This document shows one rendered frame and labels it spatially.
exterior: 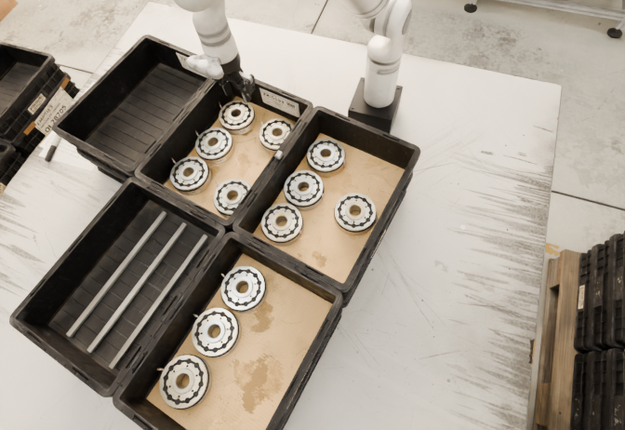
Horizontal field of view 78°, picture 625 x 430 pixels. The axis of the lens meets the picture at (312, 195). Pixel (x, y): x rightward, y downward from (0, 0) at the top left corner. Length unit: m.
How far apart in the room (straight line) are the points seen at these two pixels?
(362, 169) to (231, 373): 0.58
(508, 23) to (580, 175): 1.07
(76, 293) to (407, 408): 0.83
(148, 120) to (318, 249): 0.65
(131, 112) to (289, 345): 0.83
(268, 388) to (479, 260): 0.63
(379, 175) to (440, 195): 0.23
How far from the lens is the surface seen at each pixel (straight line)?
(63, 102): 2.13
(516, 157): 1.32
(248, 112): 1.15
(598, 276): 1.76
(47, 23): 3.41
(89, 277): 1.12
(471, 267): 1.13
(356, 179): 1.03
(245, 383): 0.93
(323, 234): 0.97
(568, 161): 2.32
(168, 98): 1.30
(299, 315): 0.92
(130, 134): 1.27
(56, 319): 1.13
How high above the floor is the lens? 1.73
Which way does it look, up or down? 64 degrees down
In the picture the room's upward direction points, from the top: 8 degrees counter-clockwise
